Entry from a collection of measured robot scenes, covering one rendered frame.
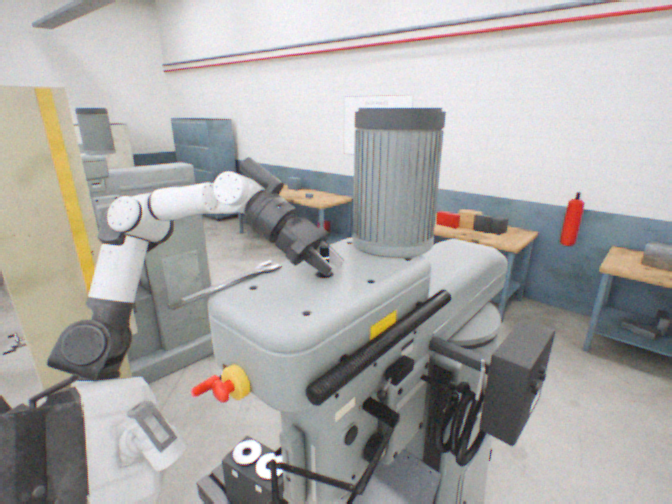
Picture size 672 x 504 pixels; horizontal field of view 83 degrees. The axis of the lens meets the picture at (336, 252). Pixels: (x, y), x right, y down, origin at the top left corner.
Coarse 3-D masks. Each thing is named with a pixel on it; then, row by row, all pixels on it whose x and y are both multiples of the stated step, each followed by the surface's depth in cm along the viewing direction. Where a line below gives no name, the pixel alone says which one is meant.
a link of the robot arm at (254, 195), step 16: (224, 176) 75; (240, 176) 76; (256, 176) 79; (272, 176) 79; (224, 192) 75; (240, 192) 75; (256, 192) 78; (272, 192) 78; (240, 208) 78; (256, 208) 76
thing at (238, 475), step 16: (240, 448) 126; (256, 448) 126; (224, 464) 123; (240, 464) 121; (256, 464) 122; (224, 480) 127; (240, 480) 121; (256, 480) 117; (240, 496) 124; (256, 496) 119
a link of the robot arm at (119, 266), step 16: (112, 208) 82; (128, 208) 81; (112, 224) 81; (128, 224) 80; (112, 240) 82; (128, 240) 83; (144, 240) 86; (112, 256) 82; (128, 256) 83; (144, 256) 88; (96, 272) 82; (112, 272) 82; (128, 272) 83; (96, 288) 81; (112, 288) 81; (128, 288) 84
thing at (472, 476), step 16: (480, 320) 124; (496, 320) 124; (464, 336) 115; (480, 336) 115; (496, 336) 122; (480, 352) 117; (432, 368) 113; (448, 368) 109; (464, 368) 111; (432, 400) 116; (448, 400) 112; (480, 416) 131; (448, 432) 116; (416, 448) 127; (432, 448) 121; (480, 448) 138; (432, 464) 123; (448, 464) 121; (480, 464) 141; (448, 480) 124; (464, 480) 128; (480, 480) 147; (448, 496) 126; (464, 496) 133; (480, 496) 153
